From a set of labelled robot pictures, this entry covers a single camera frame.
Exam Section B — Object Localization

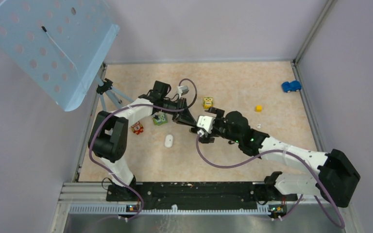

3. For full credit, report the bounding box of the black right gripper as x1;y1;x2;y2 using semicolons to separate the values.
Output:
200;107;241;144

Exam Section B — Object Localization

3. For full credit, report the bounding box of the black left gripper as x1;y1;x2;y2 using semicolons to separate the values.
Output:
160;97;196;126

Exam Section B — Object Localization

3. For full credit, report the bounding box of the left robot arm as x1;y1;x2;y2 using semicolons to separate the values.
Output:
88;81;196;201

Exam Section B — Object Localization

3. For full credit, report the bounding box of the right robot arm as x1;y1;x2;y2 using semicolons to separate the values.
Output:
192;107;360;208

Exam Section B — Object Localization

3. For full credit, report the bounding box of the white earbud charging case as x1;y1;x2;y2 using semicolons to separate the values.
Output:
164;134;174;148

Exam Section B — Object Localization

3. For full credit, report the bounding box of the green owl block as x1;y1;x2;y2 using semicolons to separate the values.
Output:
153;113;168;126

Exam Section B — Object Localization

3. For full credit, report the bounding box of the yellow owl block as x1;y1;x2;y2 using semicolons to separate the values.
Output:
203;97;214;110

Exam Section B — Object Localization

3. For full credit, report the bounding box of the yellow wooden cube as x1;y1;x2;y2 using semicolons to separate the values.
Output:
255;105;263;113

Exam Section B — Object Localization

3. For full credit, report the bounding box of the red owl block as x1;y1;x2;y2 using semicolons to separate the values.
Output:
131;121;144;135

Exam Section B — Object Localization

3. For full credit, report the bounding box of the light blue tripod stand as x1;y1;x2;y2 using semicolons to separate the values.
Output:
94;63;134;111

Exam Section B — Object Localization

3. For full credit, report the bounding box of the blue toy car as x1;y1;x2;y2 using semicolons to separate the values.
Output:
281;80;302;93

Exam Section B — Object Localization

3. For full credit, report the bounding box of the light blue perforated tray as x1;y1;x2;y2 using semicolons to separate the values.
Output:
0;0;119;112

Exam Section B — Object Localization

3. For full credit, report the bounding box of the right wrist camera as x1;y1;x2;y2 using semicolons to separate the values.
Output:
196;115;215;133

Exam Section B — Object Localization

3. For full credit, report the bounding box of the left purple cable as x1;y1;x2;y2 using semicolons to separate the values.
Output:
87;78;198;222

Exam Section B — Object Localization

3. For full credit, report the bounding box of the purple cable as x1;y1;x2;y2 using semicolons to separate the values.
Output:
87;78;198;222
195;133;346;230

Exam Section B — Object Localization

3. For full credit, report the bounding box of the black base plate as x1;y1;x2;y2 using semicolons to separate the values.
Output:
106;182;298;210

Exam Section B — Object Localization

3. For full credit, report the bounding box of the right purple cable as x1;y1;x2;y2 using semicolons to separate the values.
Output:
195;133;346;230

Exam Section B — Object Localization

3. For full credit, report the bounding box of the aluminium frame rail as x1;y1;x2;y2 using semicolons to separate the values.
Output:
57;182;351;216

